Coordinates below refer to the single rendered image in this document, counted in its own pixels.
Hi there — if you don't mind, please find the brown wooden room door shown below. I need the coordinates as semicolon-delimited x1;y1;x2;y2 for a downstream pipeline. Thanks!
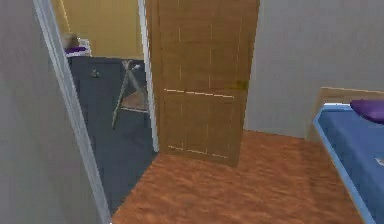
145;0;261;168

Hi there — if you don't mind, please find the white and purple furniture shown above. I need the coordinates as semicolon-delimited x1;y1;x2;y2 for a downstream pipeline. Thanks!
61;33;93;58

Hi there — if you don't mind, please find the blue bed with wooden headboard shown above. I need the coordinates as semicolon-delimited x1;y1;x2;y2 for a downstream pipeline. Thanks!
305;86;384;224

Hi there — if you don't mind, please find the purple pillow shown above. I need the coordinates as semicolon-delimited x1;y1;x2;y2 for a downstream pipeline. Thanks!
349;99;384;126

